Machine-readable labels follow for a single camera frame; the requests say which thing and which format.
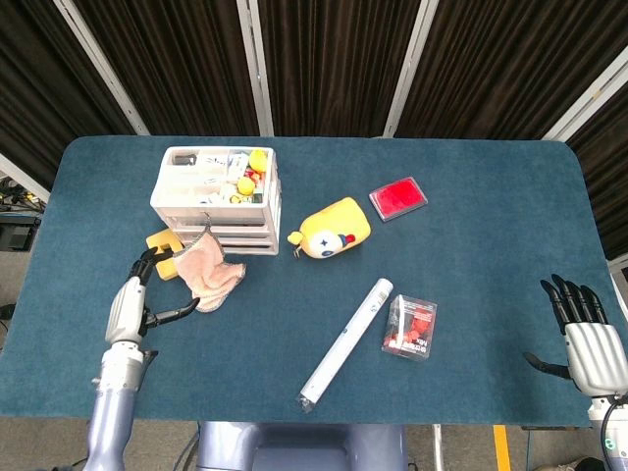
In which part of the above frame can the white plastic drawer organizer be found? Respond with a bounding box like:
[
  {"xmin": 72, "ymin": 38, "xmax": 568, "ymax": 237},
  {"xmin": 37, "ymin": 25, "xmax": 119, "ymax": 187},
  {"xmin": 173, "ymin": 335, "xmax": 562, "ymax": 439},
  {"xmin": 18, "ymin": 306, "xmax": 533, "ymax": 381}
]
[{"xmin": 149, "ymin": 145, "xmax": 284, "ymax": 256}]

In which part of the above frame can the white metal frame post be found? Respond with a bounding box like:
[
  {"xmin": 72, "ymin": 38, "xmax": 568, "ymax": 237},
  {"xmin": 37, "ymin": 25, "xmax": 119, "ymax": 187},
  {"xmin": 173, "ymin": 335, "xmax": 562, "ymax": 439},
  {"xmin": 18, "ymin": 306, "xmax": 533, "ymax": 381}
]
[
  {"xmin": 235, "ymin": 0, "xmax": 275, "ymax": 137},
  {"xmin": 0, "ymin": 152, "xmax": 50, "ymax": 202},
  {"xmin": 52, "ymin": 0, "xmax": 151, "ymax": 136},
  {"xmin": 382, "ymin": 0, "xmax": 441, "ymax": 138},
  {"xmin": 542, "ymin": 46, "xmax": 628, "ymax": 142}
]

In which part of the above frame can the yellow sponge with hole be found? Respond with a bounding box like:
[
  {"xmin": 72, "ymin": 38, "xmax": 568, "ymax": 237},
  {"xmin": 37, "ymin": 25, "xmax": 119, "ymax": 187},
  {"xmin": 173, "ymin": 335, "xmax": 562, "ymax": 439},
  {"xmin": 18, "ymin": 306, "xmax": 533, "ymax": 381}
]
[{"xmin": 145, "ymin": 228, "xmax": 186, "ymax": 282}]

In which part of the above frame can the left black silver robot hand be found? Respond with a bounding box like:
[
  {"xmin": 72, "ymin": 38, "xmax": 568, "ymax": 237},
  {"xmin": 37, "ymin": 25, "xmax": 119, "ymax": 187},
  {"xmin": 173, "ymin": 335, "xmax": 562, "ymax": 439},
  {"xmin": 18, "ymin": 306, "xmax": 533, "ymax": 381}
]
[{"xmin": 104, "ymin": 246, "xmax": 201, "ymax": 344}]

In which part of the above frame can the red ink pad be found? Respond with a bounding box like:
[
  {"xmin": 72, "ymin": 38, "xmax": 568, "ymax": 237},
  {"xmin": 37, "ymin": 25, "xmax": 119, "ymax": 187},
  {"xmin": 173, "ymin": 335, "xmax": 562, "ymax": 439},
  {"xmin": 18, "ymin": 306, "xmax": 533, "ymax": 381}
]
[{"xmin": 368, "ymin": 176, "xmax": 429, "ymax": 223}]

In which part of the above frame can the blue felt table mat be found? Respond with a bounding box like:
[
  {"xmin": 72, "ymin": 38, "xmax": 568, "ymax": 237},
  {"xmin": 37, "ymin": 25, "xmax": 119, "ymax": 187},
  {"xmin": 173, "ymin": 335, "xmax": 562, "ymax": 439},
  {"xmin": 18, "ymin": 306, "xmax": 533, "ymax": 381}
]
[{"xmin": 0, "ymin": 135, "xmax": 625, "ymax": 427}]

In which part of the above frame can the metal table leg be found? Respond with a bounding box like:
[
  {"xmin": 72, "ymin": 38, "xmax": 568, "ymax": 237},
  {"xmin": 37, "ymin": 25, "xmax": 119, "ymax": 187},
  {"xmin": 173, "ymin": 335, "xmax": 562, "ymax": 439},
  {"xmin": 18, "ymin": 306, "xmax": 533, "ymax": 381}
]
[{"xmin": 431, "ymin": 424, "xmax": 445, "ymax": 471}]

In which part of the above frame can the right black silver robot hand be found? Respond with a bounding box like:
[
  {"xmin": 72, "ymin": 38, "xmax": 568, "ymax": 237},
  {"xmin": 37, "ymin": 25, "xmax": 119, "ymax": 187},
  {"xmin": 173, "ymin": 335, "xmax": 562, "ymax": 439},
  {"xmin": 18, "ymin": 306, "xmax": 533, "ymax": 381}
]
[{"xmin": 522, "ymin": 273, "xmax": 628, "ymax": 398}]

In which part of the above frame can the yellow plush pencil case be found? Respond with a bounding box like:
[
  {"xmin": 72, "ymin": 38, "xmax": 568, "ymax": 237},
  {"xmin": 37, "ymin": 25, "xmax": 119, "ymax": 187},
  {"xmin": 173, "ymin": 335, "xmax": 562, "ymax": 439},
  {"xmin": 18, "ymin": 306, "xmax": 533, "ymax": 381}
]
[{"xmin": 287, "ymin": 196, "xmax": 373, "ymax": 260}]

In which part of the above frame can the pink cloth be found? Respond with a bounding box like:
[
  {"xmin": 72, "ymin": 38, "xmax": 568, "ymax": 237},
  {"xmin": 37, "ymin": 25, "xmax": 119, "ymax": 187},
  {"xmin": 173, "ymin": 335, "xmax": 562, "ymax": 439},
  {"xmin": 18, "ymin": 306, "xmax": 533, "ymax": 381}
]
[{"xmin": 172, "ymin": 223, "xmax": 247, "ymax": 313}]

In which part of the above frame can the white rolled paper tube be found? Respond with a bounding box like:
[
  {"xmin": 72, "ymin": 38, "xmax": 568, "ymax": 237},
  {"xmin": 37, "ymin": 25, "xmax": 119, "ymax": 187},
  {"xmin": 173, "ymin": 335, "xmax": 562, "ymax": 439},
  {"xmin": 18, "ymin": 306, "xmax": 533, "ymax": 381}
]
[{"xmin": 296, "ymin": 278, "xmax": 394, "ymax": 414}]

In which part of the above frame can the blue-grey robot torso base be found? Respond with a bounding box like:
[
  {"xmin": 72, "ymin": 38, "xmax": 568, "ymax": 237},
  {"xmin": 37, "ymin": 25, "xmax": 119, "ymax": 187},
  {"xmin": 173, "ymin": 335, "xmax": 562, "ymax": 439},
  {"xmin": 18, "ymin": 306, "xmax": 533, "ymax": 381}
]
[{"xmin": 195, "ymin": 420, "xmax": 409, "ymax": 471}]

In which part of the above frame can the black pleated curtain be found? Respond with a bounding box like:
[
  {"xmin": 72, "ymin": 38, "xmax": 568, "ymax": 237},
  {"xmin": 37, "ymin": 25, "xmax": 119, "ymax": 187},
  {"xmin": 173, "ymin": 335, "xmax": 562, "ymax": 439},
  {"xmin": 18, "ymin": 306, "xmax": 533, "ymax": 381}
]
[{"xmin": 0, "ymin": 0, "xmax": 628, "ymax": 261}]

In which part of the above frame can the clear box with red print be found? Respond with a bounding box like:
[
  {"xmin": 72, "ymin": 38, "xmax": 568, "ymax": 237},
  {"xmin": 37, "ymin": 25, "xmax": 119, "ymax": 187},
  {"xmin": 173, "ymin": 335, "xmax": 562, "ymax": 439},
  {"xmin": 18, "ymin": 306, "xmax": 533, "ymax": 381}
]
[{"xmin": 381, "ymin": 293, "xmax": 439, "ymax": 360}]

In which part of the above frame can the black equipment box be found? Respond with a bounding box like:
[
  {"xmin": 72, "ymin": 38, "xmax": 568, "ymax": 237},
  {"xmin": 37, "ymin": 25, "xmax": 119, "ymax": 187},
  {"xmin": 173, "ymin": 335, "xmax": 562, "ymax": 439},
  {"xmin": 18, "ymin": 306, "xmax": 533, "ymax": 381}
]
[{"xmin": 0, "ymin": 215, "xmax": 41, "ymax": 253}]

